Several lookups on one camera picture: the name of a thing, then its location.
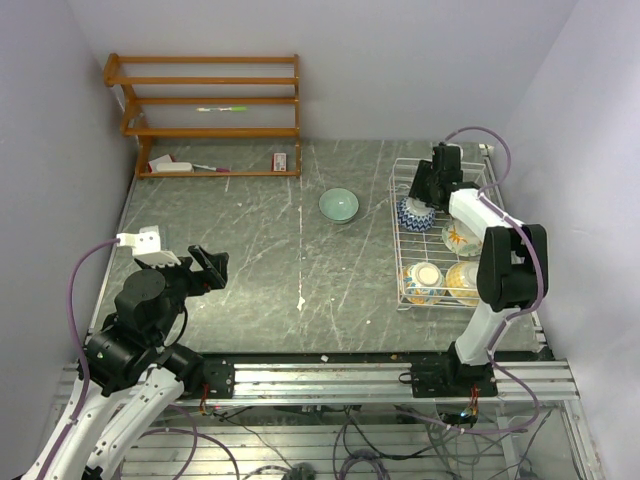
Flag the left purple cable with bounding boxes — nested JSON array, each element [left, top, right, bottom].
[[29, 236, 131, 480]]

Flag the pale green ribbed bowl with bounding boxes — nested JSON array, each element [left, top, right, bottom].
[[318, 188, 359, 224]]

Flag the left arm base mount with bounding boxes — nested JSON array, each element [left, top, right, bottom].
[[202, 359, 236, 400]]

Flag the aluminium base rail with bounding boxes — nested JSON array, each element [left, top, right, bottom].
[[54, 361, 581, 406]]

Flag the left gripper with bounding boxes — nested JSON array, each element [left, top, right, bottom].
[[134, 242, 228, 340]]

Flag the orange flower bowl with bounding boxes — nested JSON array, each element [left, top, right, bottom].
[[441, 219, 482, 257]]

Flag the red patterned bowl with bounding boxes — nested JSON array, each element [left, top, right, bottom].
[[396, 197, 436, 233]]

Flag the pink white pen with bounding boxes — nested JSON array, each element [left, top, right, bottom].
[[192, 163, 231, 174]]

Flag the cable bundle under table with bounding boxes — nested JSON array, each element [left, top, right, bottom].
[[124, 399, 561, 480]]

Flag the wooden shelf rack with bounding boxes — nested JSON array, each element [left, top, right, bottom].
[[102, 52, 303, 180]]

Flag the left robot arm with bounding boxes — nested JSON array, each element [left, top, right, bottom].
[[24, 245, 229, 479]]

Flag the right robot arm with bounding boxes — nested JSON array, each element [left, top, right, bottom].
[[397, 143, 548, 396]]

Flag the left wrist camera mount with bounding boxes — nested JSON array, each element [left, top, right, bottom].
[[116, 225, 180, 268]]

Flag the white wire dish rack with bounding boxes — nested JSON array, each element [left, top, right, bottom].
[[388, 157, 479, 311]]

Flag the orange blue patterned bowl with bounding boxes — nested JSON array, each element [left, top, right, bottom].
[[399, 261, 446, 308]]

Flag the green white pen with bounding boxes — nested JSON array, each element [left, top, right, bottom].
[[196, 106, 248, 113]]

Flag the blue yellow patterned bowl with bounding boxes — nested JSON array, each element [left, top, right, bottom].
[[445, 261, 480, 307]]

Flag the small red white box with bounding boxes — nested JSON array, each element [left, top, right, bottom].
[[271, 152, 287, 173]]

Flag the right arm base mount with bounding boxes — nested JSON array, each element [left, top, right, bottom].
[[398, 349, 498, 398]]

